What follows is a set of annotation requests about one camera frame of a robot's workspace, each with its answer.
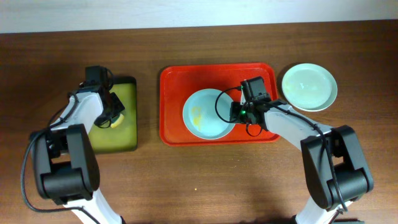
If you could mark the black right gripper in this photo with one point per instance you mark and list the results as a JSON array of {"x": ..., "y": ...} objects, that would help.
[{"x": 234, "y": 111}]

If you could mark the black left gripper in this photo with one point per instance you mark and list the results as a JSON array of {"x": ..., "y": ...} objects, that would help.
[{"x": 115, "y": 104}]

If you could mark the green yellow sponge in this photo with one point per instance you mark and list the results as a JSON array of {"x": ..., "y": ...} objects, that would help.
[{"x": 117, "y": 120}]

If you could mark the light blue plate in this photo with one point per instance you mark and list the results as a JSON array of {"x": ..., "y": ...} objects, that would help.
[{"x": 200, "y": 117}]

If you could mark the light green plate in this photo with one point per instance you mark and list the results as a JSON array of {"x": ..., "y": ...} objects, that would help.
[{"x": 309, "y": 87}]

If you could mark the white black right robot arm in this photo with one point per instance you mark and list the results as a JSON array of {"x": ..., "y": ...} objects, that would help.
[{"x": 336, "y": 170}]

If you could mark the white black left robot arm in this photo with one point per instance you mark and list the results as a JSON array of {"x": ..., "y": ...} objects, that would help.
[{"x": 64, "y": 163}]

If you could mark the black sponge tray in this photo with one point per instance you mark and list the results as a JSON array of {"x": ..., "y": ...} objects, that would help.
[{"x": 123, "y": 137}]

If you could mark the red plastic tray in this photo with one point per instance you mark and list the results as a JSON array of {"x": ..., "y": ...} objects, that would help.
[{"x": 177, "y": 83}]

